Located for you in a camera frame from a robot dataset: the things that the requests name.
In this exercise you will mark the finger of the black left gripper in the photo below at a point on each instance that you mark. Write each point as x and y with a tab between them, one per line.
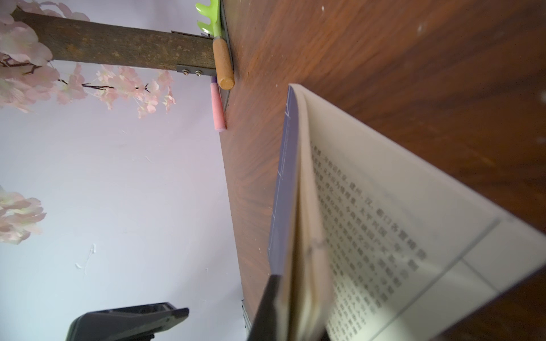
138	322

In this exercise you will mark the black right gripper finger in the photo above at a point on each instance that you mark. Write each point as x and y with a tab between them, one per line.
264	327

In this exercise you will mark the dark blue paperback book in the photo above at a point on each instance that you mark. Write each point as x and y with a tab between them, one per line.
373	243

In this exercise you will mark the pink artificial cherry blossom tree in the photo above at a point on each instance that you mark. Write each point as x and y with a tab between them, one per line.
50	51

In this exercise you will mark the purple rake with pink handle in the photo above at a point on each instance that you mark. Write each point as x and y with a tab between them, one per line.
217	106

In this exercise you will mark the green rake with wooden handle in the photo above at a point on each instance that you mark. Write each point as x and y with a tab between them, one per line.
212	12

